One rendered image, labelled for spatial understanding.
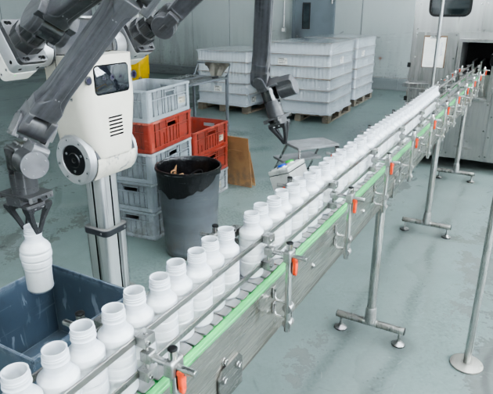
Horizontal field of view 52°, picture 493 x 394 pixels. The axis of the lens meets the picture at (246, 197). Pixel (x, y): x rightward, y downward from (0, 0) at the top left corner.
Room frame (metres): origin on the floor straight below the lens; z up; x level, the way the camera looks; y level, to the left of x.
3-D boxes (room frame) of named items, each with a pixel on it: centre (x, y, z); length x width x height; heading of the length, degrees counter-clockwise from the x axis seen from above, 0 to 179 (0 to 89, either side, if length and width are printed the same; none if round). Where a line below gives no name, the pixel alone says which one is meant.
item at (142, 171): (3.77, 0.74, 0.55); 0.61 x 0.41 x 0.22; 158
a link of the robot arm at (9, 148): (1.05, 0.49, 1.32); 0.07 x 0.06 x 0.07; 40
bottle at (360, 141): (1.84, -0.42, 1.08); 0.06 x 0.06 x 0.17
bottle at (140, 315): (0.76, 0.19, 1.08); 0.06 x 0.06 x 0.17
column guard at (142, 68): (11.26, 2.34, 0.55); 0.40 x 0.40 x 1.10; 61
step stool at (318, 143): (4.88, -0.58, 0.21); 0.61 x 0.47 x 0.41; 24
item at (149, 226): (3.77, 0.74, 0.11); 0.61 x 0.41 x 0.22; 157
